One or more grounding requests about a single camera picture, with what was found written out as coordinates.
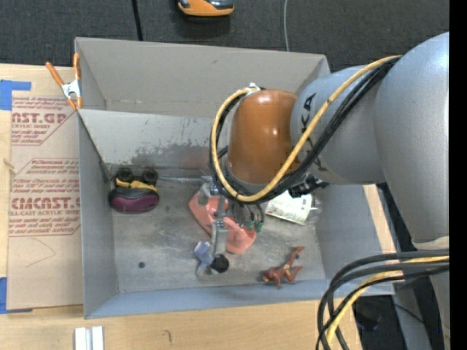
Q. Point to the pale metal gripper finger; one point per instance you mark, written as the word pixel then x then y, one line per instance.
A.
pixel 220 239

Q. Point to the salmon pink plastic object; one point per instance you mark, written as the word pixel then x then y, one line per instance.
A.
pixel 237 237

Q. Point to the grey metal bin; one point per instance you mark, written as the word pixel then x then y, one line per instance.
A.
pixel 160 232

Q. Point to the red toy figure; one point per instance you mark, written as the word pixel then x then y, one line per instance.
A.
pixel 282 272

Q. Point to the yellow toy with black wheels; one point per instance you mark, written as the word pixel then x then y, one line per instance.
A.
pixel 136 183

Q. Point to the maroon oval case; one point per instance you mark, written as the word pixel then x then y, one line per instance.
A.
pixel 133 201

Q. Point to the brown cardboard board red print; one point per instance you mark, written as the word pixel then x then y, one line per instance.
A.
pixel 44 261

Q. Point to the black cylinder on white bracket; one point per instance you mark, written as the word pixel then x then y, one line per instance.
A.
pixel 308 186

